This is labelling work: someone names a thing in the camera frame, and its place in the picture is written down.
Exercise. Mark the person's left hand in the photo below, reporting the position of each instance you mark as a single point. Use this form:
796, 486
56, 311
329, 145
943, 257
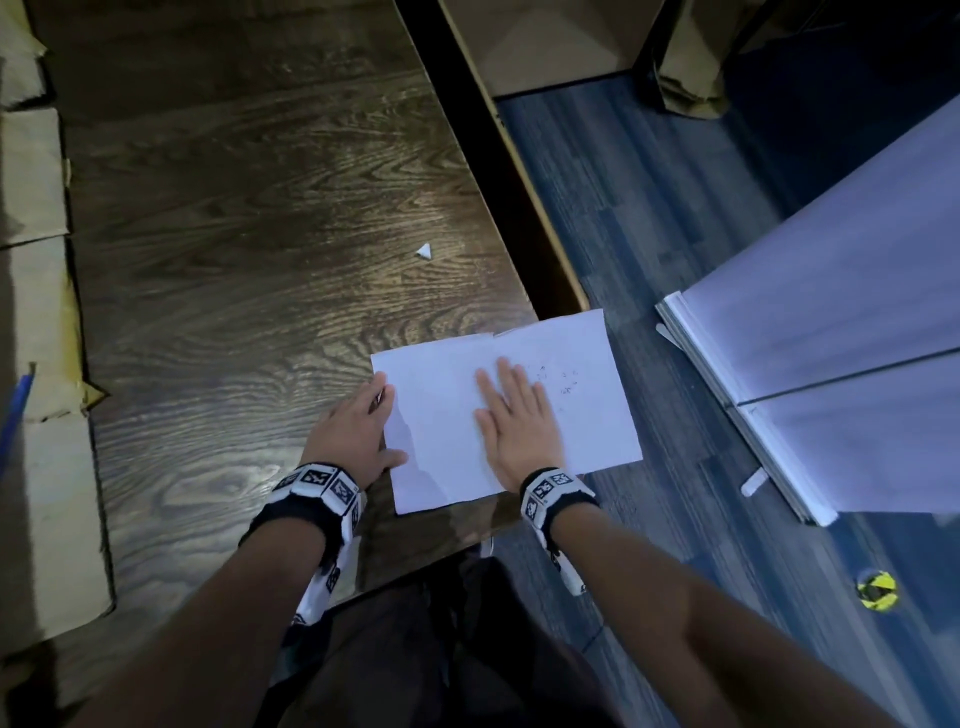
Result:
349, 442

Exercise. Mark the person's right hand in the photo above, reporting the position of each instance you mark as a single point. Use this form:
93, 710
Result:
525, 435

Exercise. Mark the white paper sheet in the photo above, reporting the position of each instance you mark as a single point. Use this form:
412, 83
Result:
585, 427

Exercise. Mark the small white eraser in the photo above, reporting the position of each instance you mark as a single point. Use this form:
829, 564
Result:
425, 252

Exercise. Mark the person's left forearm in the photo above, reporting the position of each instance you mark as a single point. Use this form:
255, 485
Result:
210, 637

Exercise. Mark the person's right forearm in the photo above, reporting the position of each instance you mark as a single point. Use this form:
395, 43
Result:
712, 637

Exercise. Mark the person's dark trousers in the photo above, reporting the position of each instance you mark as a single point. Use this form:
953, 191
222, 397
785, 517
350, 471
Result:
450, 660

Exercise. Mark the small white strip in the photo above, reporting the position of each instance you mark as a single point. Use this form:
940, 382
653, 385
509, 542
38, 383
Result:
665, 334

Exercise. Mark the small white block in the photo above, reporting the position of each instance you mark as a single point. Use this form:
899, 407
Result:
754, 482

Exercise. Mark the brown cardboard box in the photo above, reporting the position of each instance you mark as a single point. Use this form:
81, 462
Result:
37, 487

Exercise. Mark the blue pencil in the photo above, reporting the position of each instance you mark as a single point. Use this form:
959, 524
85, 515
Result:
16, 412

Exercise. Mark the white panel with metal edge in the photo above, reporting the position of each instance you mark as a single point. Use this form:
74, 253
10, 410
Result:
862, 300

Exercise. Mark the yellow black round floor marker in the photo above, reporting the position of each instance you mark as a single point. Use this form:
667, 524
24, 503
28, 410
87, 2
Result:
876, 591

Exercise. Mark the tan wooden cabinet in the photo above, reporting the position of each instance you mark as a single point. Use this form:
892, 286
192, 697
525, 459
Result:
547, 37

